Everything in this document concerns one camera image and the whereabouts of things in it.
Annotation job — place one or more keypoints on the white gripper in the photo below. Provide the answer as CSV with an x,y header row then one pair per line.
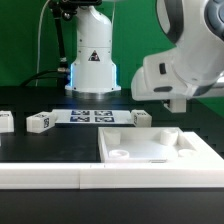
x,y
178,75

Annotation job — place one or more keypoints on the white square tabletop part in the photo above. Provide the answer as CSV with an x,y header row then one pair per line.
x,y
143,145

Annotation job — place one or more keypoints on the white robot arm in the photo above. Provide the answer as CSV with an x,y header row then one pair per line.
x,y
188,24

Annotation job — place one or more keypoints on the white U-shaped obstacle fence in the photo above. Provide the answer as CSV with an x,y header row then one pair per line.
x,y
206,171

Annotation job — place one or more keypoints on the white sheet with tags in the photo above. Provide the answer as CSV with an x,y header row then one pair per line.
x,y
111,117

